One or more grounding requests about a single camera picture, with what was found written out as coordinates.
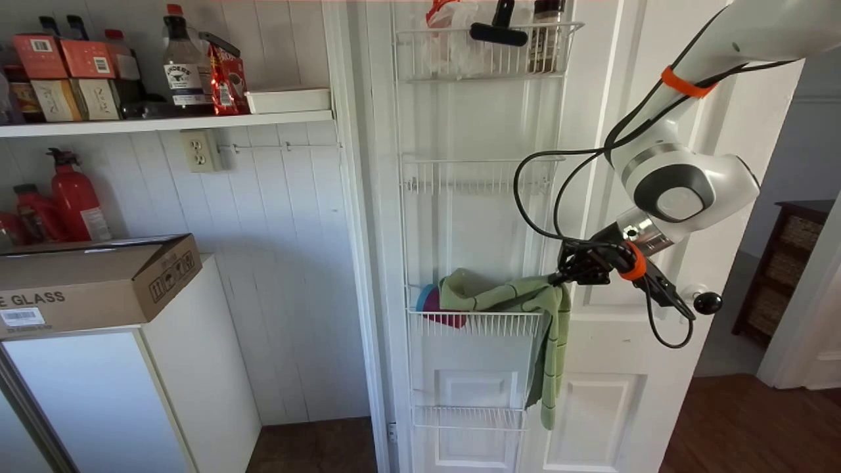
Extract orange cable clip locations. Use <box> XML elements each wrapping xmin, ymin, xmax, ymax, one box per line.
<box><xmin>618</xmin><ymin>243</ymin><xmax>652</xmax><ymax>283</ymax></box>
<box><xmin>660</xmin><ymin>65</ymin><xmax>716</xmax><ymax>99</ymax></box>

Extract green towel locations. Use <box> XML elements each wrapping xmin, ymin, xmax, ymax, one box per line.
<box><xmin>434</xmin><ymin>268</ymin><xmax>574</xmax><ymax>430</ymax></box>

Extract small red fire extinguisher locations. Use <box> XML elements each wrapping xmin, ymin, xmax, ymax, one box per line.
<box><xmin>12</xmin><ymin>181</ymin><xmax>67</xmax><ymax>248</ymax></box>

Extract red snack bag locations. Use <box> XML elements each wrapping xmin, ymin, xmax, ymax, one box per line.
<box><xmin>205</xmin><ymin>34</ymin><xmax>252</xmax><ymax>118</ymax></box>

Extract flat white box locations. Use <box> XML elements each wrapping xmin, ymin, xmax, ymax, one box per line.
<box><xmin>244</xmin><ymin>88</ymin><xmax>335</xmax><ymax>118</ymax></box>

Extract white wall shelf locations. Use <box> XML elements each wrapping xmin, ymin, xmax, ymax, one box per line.
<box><xmin>0</xmin><ymin>109</ymin><xmax>338</xmax><ymax>141</ymax></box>

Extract white panel door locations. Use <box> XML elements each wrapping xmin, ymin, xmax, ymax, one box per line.
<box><xmin>384</xmin><ymin>0</ymin><xmax>807</xmax><ymax>473</ymax></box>

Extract red and white packet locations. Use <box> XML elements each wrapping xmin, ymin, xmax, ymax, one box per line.
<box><xmin>423</xmin><ymin>0</ymin><xmax>477</xmax><ymax>34</ymax></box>

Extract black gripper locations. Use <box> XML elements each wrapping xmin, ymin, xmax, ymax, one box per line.
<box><xmin>547</xmin><ymin>232</ymin><xmax>637</xmax><ymax>290</ymax></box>

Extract brown wooden dresser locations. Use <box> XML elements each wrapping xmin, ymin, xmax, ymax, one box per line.
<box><xmin>732</xmin><ymin>197</ymin><xmax>836</xmax><ymax>349</ymax></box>

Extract clear bottle red cap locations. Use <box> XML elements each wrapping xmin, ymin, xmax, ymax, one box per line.
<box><xmin>160</xmin><ymin>2</ymin><xmax>215</xmax><ymax>114</ymax></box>

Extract white wire door rack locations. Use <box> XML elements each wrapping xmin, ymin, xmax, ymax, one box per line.
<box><xmin>392</xmin><ymin>22</ymin><xmax>587</xmax><ymax>84</ymax></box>
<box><xmin>411</xmin><ymin>403</ymin><xmax>530</xmax><ymax>437</ymax></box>
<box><xmin>401</xmin><ymin>155</ymin><xmax>564</xmax><ymax>199</ymax></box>
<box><xmin>403</xmin><ymin>283</ymin><xmax>556</xmax><ymax>342</ymax></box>

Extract black door knob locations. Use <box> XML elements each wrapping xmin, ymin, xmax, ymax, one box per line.
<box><xmin>691</xmin><ymin>290</ymin><xmax>725</xmax><ymax>317</ymax></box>

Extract black handled scraper tool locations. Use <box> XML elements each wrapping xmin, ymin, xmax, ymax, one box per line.
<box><xmin>468</xmin><ymin>0</ymin><xmax>532</xmax><ymax>49</ymax></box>

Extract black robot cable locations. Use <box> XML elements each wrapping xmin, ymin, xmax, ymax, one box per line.
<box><xmin>511</xmin><ymin>9</ymin><xmax>798</xmax><ymax>352</ymax></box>

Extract brown cardboard box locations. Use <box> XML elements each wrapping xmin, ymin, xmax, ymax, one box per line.
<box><xmin>0</xmin><ymin>232</ymin><xmax>205</xmax><ymax>342</ymax></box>

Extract large red fire extinguisher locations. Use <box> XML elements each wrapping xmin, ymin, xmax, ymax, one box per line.
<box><xmin>49</xmin><ymin>145</ymin><xmax>117</xmax><ymax>244</ymax></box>

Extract white cabinet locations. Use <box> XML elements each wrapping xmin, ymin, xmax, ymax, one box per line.
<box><xmin>0</xmin><ymin>257</ymin><xmax>264</xmax><ymax>473</ymax></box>

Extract white wall outlet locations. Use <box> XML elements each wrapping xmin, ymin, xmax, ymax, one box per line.
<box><xmin>183</xmin><ymin>128</ymin><xmax>226</xmax><ymax>177</ymax></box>

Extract red topped carton box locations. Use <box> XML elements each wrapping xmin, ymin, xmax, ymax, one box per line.
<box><xmin>58</xmin><ymin>38</ymin><xmax>123</xmax><ymax>123</ymax></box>
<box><xmin>8</xmin><ymin>34</ymin><xmax>87</xmax><ymax>127</ymax></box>

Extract dark bottle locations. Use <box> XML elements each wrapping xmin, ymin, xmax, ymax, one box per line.
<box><xmin>104</xmin><ymin>26</ymin><xmax>147</xmax><ymax>116</ymax></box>

